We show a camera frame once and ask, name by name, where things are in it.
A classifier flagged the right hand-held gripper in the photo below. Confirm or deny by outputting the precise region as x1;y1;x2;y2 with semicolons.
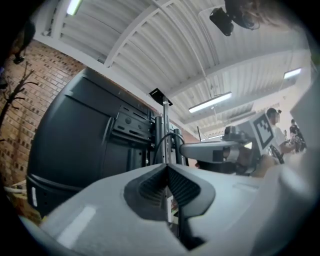
179;112;286;176

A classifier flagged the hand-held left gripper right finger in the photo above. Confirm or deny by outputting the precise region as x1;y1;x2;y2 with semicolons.
167;163;266;252

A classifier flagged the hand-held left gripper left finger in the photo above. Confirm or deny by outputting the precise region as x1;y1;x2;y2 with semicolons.
39;163;187;256

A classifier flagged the black cable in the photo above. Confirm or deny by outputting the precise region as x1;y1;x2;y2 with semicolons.
152;132;186;166

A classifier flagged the person's right forearm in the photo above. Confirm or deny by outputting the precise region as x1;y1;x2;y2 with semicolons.
254;154;280;179

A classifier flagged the ceiling light tube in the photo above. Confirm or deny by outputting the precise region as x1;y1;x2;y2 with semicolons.
66;0;83;16
188;91;233;114
283;67;303;80

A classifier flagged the black rolling television stand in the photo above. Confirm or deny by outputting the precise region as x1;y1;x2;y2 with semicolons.
101;87;191;241

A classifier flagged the large black television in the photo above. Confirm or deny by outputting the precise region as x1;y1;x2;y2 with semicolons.
26;67;157;218

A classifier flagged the black coat rack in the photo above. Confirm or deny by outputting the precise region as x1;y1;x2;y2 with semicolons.
0;62;40;131

